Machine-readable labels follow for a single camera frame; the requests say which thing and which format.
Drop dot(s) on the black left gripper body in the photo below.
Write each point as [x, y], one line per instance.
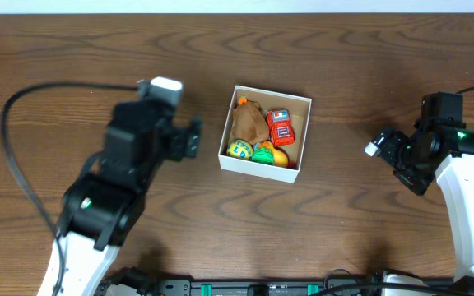
[192, 137]

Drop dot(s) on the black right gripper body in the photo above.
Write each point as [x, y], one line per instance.
[406, 157]

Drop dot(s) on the yellow ball blue letters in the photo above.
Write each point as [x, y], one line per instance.
[240, 149]

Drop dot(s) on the brown plush capybara toy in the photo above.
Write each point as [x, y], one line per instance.
[249, 122]

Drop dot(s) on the green plastic turbine toy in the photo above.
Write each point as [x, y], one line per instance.
[263, 156]

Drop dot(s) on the red toy car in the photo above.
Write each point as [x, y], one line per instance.
[281, 131]

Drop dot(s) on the orange rubber duck blue cap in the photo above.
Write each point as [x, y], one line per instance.
[281, 158]

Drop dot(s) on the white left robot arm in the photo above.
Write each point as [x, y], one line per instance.
[109, 196]

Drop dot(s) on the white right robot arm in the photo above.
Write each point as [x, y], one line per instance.
[445, 156]

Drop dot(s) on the white open cardboard box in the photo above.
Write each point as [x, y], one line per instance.
[299, 110]

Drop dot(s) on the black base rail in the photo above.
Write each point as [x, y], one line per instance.
[135, 282]

